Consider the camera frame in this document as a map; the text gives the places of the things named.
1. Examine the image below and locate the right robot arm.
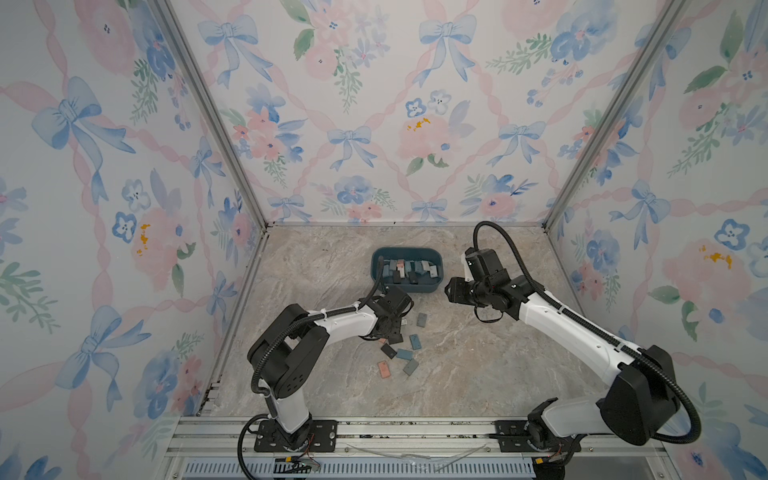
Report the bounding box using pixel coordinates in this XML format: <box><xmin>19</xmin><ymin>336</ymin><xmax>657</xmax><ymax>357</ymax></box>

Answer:
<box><xmin>445</xmin><ymin>248</ymin><xmax>681</xmax><ymax>451</ymax></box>

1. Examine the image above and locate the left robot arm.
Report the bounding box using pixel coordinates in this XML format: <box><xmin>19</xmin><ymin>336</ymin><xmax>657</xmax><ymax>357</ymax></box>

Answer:
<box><xmin>245</xmin><ymin>287</ymin><xmax>414</xmax><ymax>454</ymax></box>

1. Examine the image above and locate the blue eraser middle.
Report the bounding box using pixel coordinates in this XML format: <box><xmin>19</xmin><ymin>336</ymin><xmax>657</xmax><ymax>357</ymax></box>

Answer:
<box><xmin>409</xmin><ymin>334</ymin><xmax>422</xmax><ymax>350</ymax></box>

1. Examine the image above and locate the grey-green eraser bottom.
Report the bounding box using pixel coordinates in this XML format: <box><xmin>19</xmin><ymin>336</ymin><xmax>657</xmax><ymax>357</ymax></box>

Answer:
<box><xmin>403</xmin><ymin>359</ymin><xmax>419</xmax><ymax>376</ymax></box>

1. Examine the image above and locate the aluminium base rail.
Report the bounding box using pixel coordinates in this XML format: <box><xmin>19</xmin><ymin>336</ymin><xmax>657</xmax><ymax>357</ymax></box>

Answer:
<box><xmin>155</xmin><ymin>417</ymin><xmax>680</xmax><ymax>479</ymax></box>

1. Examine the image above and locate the pink eraser bottom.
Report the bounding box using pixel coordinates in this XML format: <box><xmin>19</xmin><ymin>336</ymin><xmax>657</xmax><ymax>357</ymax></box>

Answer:
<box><xmin>377</xmin><ymin>361</ymin><xmax>391</xmax><ymax>379</ymax></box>

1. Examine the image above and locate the teal plastic storage box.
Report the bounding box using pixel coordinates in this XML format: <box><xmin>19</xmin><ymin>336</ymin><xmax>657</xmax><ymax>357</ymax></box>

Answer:
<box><xmin>370</xmin><ymin>246</ymin><xmax>444</xmax><ymax>294</ymax></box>

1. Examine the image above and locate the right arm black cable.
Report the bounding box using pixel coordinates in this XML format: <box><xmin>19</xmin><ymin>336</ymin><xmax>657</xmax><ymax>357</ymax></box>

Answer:
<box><xmin>472</xmin><ymin>220</ymin><xmax>703</xmax><ymax>445</ymax></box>

